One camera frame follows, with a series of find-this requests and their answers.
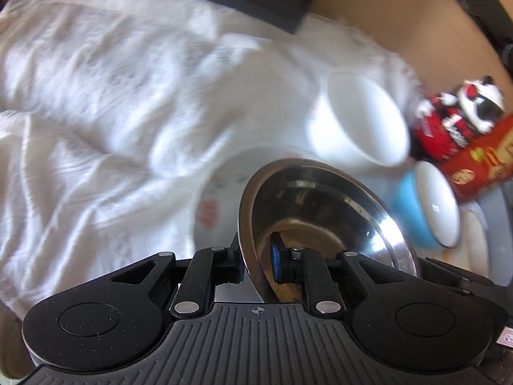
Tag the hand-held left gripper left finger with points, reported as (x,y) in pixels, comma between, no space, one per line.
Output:
(228,268)

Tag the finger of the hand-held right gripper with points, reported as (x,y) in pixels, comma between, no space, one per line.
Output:
(453,270)

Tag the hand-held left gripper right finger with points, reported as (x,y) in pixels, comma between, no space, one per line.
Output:
(275,256)

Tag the white plastic bowl red print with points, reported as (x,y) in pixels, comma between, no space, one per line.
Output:
(216,208)

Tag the stainless steel bowl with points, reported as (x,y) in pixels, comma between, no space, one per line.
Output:
(320,208)

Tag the grey rounded object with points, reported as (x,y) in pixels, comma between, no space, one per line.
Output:
(501,224)

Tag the red printed box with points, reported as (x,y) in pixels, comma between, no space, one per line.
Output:
(481,168)

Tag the white cup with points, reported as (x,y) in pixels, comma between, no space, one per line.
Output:
(360,116)

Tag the white woven tablecloth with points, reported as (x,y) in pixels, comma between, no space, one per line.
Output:
(100,108)

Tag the black speaker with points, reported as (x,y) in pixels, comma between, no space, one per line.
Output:
(481,0)

